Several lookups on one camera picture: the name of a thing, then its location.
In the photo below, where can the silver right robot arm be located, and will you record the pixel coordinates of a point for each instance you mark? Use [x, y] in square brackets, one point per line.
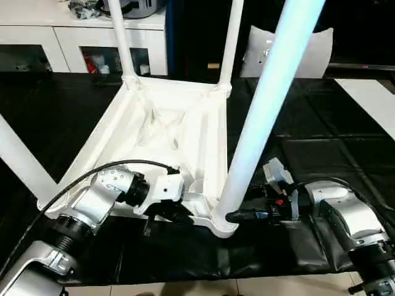
[355, 216]

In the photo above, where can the grey printed cushion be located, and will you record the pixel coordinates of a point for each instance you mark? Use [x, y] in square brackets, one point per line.
[311, 52]

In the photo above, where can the small yellow label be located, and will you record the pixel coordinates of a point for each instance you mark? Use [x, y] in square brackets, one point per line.
[213, 65]

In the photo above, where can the grey round bag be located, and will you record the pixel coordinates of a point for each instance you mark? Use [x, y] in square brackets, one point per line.
[139, 7]

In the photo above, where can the white plastic table top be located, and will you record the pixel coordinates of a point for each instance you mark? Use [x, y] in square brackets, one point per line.
[172, 108]

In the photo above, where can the white glass-door cabinet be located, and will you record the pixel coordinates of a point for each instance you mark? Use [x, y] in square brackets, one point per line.
[37, 40]

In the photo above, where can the white plastic table leg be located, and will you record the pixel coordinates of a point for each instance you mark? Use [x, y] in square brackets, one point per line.
[21, 154]
[265, 92]
[122, 40]
[230, 40]

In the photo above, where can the small red box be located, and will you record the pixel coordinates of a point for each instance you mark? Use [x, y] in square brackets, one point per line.
[89, 63]

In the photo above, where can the white flat panel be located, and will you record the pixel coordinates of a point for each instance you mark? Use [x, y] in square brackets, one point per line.
[367, 101]

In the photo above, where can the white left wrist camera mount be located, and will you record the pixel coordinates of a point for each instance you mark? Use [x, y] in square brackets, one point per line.
[166, 189]

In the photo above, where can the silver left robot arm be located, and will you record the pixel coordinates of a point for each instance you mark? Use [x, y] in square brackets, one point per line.
[95, 200]

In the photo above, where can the black floor mat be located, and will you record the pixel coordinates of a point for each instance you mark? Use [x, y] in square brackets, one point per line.
[324, 117]

